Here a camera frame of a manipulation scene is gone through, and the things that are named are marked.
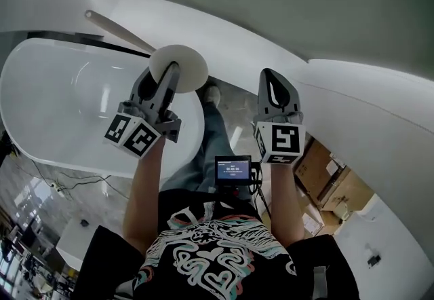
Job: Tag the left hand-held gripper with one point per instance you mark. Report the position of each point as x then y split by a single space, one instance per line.
134 137

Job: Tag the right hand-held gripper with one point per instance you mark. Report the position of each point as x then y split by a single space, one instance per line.
283 140

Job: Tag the white bathtub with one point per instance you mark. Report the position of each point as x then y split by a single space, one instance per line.
51 105

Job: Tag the person's right forearm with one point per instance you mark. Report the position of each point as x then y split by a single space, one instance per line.
286 203

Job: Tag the person's left forearm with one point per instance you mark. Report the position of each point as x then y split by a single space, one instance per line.
144 197

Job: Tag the white windowsill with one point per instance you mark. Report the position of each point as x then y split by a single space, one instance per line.
237 47

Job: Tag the small black display screen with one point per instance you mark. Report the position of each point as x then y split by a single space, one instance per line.
233 169

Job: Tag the blue jeans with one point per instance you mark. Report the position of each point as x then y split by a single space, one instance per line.
210 156

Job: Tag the large brown cardboard box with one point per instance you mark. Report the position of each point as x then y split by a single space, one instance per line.
325 173

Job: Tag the brown cardboard box white labels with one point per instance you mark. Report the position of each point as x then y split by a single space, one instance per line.
313 222

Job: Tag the white power strip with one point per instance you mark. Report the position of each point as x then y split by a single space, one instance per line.
57 186

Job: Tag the small black object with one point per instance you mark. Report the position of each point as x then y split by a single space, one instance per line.
84 223

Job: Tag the white platform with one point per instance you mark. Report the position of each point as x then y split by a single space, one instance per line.
73 244

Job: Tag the black printed t-shirt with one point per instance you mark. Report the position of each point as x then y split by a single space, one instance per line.
217 258

